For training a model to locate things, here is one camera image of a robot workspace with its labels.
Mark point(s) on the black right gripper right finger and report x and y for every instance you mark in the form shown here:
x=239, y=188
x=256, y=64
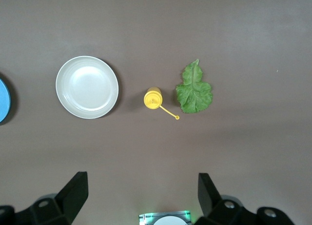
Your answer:
x=214, y=208

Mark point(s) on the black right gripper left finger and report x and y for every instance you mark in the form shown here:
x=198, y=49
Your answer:
x=65, y=205

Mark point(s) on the green lettuce leaf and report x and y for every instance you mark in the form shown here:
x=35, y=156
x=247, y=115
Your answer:
x=195, y=95

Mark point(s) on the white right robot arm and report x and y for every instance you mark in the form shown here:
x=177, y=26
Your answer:
x=169, y=221

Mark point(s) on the beige round plate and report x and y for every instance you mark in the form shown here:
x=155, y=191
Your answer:
x=86, y=87

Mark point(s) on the blue round plate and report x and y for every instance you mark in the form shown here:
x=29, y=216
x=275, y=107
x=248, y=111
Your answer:
x=3, y=100

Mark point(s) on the yellow mustard squeeze bottle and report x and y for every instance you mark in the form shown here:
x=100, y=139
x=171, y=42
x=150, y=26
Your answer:
x=153, y=100

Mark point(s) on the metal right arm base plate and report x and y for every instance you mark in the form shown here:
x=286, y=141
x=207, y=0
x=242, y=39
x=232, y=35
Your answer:
x=143, y=217

